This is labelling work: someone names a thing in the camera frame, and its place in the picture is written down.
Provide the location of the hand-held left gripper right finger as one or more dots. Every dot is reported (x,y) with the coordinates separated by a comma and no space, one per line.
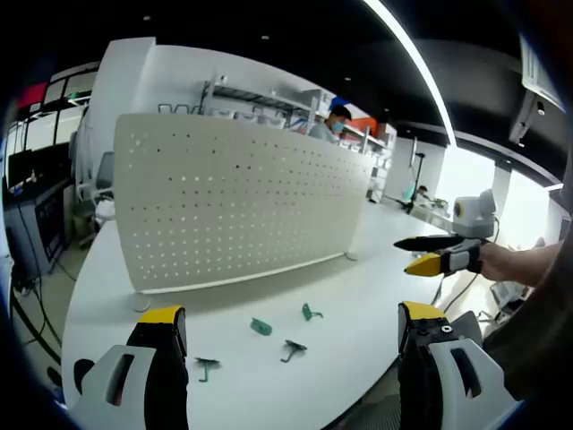
(447,394)

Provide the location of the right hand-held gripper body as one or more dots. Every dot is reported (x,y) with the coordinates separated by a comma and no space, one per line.
(474,217)

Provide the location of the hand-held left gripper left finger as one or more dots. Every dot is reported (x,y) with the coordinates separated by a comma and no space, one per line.
(112,394)

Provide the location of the green hook assembly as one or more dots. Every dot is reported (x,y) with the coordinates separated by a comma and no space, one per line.
(307,312)
(261,327)
(207,361)
(295,345)

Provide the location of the white perforated mounting plate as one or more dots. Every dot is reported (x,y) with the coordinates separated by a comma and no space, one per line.
(233,201)

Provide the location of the person's right hand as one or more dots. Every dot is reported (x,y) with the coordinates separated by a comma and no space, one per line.
(494,262)

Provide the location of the black tripod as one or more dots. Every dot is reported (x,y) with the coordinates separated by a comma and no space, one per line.
(414,179)

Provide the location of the ceiling air unit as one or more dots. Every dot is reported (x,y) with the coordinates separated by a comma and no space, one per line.
(535,71)

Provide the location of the ceiling light strip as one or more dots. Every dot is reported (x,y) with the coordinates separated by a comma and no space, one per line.
(425,67)

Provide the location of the grey office chair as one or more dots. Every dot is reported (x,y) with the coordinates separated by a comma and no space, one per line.
(104,172)

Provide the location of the white metal storage shelf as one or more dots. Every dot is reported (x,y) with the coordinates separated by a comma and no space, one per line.
(250,94)

